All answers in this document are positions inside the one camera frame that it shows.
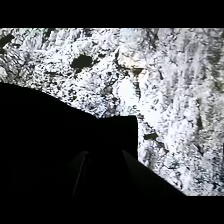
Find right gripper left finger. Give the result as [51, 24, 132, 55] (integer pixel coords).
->
[36, 150, 90, 197]

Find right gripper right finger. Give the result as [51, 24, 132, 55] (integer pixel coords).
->
[120, 149, 186, 197]

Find black garment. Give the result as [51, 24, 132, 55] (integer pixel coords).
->
[0, 82, 139, 197]

